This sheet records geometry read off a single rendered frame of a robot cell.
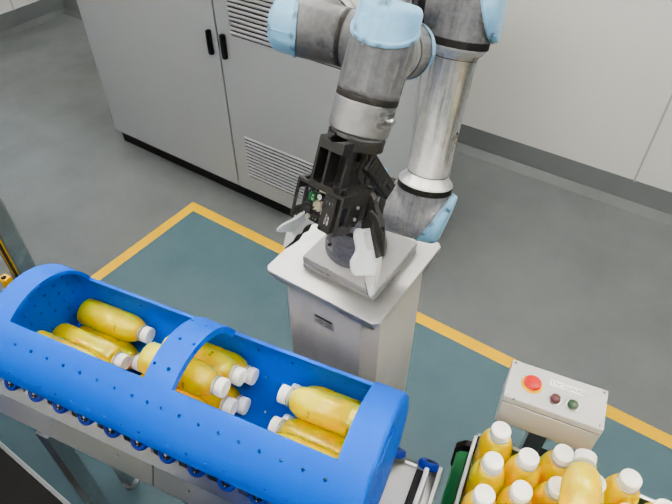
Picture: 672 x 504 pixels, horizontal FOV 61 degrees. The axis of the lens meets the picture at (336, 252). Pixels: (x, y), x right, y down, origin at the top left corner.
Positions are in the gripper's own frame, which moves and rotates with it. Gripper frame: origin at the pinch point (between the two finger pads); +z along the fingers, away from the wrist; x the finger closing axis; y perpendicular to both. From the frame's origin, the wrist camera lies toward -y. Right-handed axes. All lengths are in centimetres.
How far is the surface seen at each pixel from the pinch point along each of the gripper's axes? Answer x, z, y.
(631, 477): 49, 33, -45
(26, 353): -58, 47, 10
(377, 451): 12.0, 32.7, -11.3
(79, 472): -79, 122, -19
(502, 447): 27, 39, -39
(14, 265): -132, 75, -27
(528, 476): 34, 40, -37
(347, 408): 0.2, 37.5, -21.1
